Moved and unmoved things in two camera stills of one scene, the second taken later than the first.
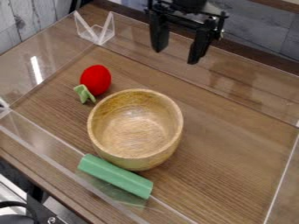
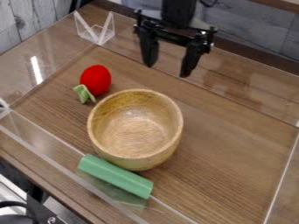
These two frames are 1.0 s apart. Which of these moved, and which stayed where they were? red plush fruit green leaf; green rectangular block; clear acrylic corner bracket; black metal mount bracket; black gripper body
Moved: black gripper body
Stayed: clear acrylic corner bracket; red plush fruit green leaf; green rectangular block; black metal mount bracket
